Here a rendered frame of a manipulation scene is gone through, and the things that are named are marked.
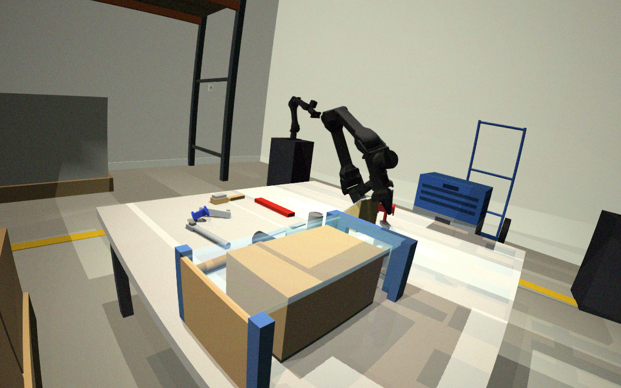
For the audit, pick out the clear-panelled cubby with blue corner posts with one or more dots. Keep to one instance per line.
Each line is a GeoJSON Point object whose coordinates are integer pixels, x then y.
{"type": "Point", "coordinates": [262, 303]}

